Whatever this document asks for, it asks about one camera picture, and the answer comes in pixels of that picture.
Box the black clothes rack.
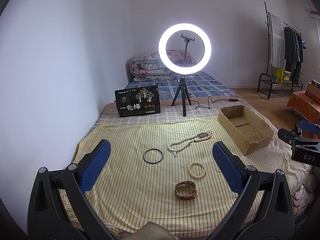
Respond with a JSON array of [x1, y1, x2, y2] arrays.
[[257, 5, 306, 100]]

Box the dark blue bangle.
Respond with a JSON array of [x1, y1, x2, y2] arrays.
[[143, 148, 164, 165]]

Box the yellow striped cloth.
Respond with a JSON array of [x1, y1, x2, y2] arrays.
[[74, 116, 307, 238]]

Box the cream bead bracelet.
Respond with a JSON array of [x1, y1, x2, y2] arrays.
[[188, 161, 206, 180]]

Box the phone holder clamp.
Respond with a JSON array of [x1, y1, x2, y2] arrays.
[[181, 33, 196, 43]]

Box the green pendant red cord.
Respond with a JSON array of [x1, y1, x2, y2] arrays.
[[197, 129, 213, 139]]

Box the brown cardboard box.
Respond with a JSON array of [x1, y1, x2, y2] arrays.
[[217, 105, 274, 155]]

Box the black tripod stand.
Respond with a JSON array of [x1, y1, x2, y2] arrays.
[[171, 76, 192, 117]]

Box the white ring light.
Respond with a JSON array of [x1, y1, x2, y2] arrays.
[[158, 23, 212, 75]]

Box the twisted pearl necklace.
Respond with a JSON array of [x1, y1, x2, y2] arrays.
[[167, 132, 213, 152]]

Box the yellow box on rack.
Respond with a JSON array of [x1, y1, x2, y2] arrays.
[[276, 68, 291, 85]]

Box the orange patterned cloth box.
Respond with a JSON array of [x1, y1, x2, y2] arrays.
[[286, 80, 320, 125]]

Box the dark hanging clothes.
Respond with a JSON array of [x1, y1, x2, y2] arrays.
[[284, 27, 304, 85]]

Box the striped hanging towel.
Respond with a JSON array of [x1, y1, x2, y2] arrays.
[[267, 12, 286, 69]]

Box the black snack bag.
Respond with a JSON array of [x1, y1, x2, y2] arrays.
[[114, 85, 161, 118]]

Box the brown leather watch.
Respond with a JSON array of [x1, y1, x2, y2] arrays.
[[174, 180, 197, 200]]

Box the folded floral quilt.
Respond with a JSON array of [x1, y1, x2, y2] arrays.
[[130, 49, 185, 80]]

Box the black power cable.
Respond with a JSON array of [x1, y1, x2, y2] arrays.
[[190, 95, 245, 110]]

